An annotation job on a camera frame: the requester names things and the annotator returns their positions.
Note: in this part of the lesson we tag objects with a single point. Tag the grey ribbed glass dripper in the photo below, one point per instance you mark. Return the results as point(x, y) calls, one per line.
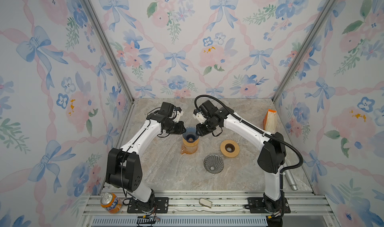
point(213, 164)

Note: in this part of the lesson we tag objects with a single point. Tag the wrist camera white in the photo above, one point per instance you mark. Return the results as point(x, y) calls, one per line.
point(199, 116)
point(177, 114)

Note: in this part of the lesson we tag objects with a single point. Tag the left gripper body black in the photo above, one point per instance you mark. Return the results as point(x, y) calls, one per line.
point(175, 127)

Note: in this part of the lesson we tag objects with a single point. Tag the silver microphone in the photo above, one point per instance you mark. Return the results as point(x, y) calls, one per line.
point(291, 180)

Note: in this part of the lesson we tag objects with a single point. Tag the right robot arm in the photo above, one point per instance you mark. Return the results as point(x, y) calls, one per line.
point(272, 154)

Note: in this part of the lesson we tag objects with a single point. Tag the blue ribbed dripper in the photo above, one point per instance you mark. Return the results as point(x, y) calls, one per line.
point(191, 132)

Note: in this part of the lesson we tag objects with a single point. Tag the wooden ring lid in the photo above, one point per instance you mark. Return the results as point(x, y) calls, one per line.
point(230, 148)
point(190, 140)

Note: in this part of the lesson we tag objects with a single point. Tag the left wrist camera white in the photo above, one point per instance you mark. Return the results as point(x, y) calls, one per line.
point(177, 114)

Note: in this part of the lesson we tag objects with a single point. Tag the orange soda can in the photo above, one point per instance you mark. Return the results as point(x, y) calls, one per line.
point(111, 203)

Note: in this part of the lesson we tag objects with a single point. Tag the white small block on rail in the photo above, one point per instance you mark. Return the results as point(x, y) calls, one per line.
point(205, 203)

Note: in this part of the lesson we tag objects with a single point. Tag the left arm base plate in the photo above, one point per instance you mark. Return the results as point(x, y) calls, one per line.
point(156, 205)

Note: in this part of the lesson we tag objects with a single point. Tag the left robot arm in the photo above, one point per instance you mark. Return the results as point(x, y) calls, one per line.
point(124, 169)

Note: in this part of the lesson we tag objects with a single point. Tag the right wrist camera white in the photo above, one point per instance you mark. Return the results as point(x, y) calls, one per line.
point(199, 116)

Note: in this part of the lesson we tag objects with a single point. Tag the orange glass carafe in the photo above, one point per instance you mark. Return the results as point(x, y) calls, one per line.
point(189, 147)

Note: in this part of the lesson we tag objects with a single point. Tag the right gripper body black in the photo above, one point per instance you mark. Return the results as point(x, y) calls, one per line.
point(205, 128)

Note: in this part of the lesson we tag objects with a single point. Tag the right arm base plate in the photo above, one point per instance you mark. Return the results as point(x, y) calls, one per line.
point(258, 205)

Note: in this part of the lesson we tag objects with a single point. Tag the orange coffee filter pack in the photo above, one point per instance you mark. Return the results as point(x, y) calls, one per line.
point(270, 121)

